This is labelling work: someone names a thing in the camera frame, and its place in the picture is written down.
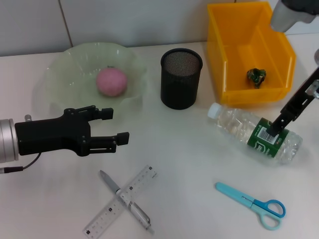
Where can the translucent green fruit bowl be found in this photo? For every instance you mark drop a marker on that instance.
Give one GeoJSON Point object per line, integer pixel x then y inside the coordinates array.
{"type": "Point", "coordinates": [74, 74]}

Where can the clear bottle with green label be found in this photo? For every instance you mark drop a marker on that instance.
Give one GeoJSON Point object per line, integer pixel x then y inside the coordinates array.
{"type": "Point", "coordinates": [236, 124]}

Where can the transparent plastic ruler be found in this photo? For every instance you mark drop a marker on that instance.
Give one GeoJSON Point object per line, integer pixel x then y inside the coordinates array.
{"type": "Point", "coordinates": [142, 183]}

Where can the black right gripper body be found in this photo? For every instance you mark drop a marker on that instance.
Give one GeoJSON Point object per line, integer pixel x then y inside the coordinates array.
{"type": "Point", "coordinates": [301, 99]}

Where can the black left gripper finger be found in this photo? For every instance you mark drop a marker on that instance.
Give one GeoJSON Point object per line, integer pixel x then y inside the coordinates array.
{"type": "Point", "coordinates": [123, 138]}
{"type": "Point", "coordinates": [107, 113]}

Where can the grey white pen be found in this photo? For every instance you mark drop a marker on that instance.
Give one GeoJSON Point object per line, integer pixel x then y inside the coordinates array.
{"type": "Point", "coordinates": [138, 214]}

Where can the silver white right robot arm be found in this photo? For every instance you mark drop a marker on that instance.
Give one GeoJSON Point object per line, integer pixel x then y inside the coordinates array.
{"type": "Point", "coordinates": [286, 15]}

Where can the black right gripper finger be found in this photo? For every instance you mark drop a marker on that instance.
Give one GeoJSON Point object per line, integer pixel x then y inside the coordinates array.
{"type": "Point", "coordinates": [277, 125]}

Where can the yellow plastic bin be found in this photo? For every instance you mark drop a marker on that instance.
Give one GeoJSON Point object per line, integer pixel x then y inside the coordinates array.
{"type": "Point", "coordinates": [236, 37]}

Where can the blue scissors with sheath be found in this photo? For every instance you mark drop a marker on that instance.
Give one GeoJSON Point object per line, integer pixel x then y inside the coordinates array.
{"type": "Point", "coordinates": [249, 200]}

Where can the black mesh pen holder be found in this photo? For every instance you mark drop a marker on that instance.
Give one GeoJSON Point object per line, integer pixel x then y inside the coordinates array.
{"type": "Point", "coordinates": [179, 84]}

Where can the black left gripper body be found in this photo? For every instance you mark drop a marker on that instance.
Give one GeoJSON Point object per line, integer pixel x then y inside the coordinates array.
{"type": "Point", "coordinates": [49, 135]}

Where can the green plastic wrapper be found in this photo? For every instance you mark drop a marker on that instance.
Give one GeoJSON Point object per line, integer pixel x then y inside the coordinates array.
{"type": "Point", "coordinates": [256, 77]}

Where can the pink peach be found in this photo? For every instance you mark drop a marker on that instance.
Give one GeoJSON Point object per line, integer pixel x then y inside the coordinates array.
{"type": "Point", "coordinates": [111, 82]}

